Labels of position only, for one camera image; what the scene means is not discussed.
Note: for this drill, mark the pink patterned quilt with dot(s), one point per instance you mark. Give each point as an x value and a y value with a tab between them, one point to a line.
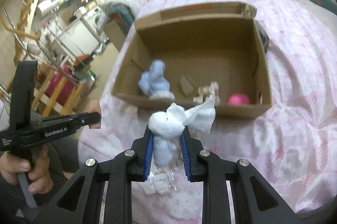
293	145

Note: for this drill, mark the white towel bunny toy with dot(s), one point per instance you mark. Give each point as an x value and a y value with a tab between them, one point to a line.
169	125

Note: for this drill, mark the light blue plush toy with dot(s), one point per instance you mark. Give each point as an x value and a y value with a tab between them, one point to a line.
153	83

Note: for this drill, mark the white washing machine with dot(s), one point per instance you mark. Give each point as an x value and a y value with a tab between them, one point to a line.
92	17

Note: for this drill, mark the brown cardboard box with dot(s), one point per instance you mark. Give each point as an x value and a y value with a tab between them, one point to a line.
207	41

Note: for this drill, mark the large cardboard box beside bed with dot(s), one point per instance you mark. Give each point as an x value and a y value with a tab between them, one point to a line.
117	31

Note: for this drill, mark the clear plastic packet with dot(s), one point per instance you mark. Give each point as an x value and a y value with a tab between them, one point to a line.
160	181

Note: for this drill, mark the dark striped cloth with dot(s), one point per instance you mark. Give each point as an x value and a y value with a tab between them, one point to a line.
264	37

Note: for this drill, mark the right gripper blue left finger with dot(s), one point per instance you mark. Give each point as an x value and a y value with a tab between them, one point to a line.
102	187

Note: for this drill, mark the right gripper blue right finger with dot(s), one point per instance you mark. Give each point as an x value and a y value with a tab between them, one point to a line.
232	190

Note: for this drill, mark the cream scrunchie toy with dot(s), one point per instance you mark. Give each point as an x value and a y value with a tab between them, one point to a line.
204	92

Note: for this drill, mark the person left hand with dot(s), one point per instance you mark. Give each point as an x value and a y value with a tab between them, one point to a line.
12	165

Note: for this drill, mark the pink ball toy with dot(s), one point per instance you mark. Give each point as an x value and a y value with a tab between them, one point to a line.
238	99

